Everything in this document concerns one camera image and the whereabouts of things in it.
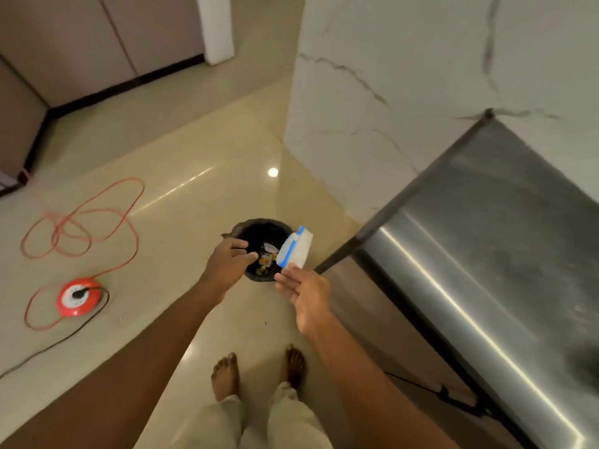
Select person's right hand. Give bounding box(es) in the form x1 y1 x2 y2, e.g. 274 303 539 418
274 264 335 338

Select person's left hand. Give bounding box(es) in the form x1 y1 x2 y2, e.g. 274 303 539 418
198 238 259 305

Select white and blue plastic container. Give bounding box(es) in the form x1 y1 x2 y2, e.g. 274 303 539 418
275 225 314 270

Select person's left forearm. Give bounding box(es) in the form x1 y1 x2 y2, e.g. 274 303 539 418
0 281 226 449

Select person's right forearm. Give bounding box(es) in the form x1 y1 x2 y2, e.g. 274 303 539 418
305 313 461 449

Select food scraps waste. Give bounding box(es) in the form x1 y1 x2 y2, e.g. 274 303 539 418
255 243 281 276

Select black trash bin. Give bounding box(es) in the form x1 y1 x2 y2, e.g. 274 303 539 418
222 219 300 283

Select person's right foot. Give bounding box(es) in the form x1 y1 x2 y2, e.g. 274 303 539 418
279 344 307 389

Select person's foot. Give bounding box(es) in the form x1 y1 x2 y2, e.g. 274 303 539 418
279 344 307 389
211 352 241 402

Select person's left foot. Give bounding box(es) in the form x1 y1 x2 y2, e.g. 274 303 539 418
211 352 241 402

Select beige trousers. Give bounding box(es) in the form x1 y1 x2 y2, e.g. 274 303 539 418
172 381 334 449

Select stainless steel table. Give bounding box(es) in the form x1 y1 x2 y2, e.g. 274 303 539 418
313 108 599 449

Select white pillar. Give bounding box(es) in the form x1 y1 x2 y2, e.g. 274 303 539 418
195 0 235 66

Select beige cabinet with black plinth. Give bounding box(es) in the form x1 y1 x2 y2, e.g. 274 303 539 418
0 0 206 198

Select orange extension cable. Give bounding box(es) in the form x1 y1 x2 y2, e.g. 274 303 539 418
18 168 146 331

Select orange cable reel socket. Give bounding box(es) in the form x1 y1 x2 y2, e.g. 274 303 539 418
56 278 102 318

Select thin black cable with plug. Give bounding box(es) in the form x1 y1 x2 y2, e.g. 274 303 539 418
383 370 489 418

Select black power cable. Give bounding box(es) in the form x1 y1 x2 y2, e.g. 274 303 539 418
0 287 110 380

